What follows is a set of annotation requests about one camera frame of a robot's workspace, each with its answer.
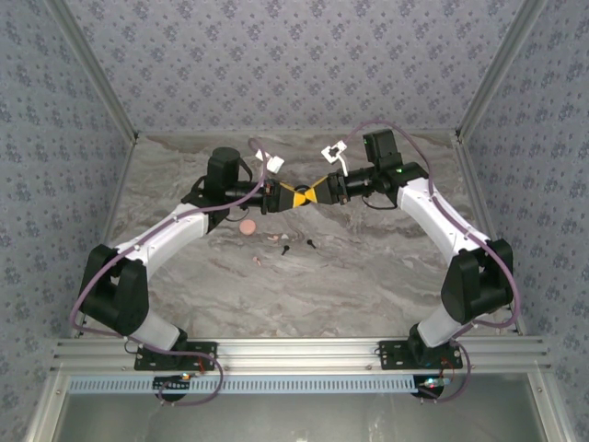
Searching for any grey slotted cable duct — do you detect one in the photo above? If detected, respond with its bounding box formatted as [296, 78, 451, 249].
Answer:
[67, 373, 422, 395]

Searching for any aluminium side rail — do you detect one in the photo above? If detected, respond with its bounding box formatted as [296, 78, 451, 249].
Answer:
[453, 133, 529, 337]
[73, 135, 139, 342]

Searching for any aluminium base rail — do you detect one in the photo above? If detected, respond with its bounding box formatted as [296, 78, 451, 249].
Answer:
[49, 337, 552, 373]

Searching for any aluminium frame post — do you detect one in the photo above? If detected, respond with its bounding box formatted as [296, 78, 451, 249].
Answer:
[44, 0, 140, 144]
[454, 0, 551, 142]

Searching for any right aluminium side rail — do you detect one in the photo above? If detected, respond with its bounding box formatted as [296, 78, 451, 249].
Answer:
[453, 133, 529, 337]

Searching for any black controller board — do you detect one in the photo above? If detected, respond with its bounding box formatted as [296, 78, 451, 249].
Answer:
[411, 375, 450, 400]
[153, 375, 192, 397]

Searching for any right black controller board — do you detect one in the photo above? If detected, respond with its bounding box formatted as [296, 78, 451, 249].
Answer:
[411, 375, 450, 400]

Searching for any right aluminium frame post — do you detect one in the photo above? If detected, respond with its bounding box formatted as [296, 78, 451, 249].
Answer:
[454, 0, 551, 142]

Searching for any left aluminium frame post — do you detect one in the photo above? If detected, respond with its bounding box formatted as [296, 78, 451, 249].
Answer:
[44, 0, 140, 144]

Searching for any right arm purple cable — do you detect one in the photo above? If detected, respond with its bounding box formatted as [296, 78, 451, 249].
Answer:
[340, 120, 522, 404]

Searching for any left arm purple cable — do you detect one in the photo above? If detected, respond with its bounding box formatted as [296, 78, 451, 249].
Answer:
[68, 136, 277, 407]

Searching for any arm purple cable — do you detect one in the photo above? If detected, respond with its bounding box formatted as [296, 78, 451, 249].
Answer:
[340, 120, 522, 404]
[68, 136, 277, 407]

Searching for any left aluminium side rail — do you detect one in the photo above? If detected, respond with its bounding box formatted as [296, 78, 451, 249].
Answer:
[73, 135, 139, 342]

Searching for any grey metal panel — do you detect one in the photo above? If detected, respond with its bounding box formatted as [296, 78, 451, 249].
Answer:
[27, 372, 570, 442]

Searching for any left black controller board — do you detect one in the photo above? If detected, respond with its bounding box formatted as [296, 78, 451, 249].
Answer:
[153, 375, 192, 397]

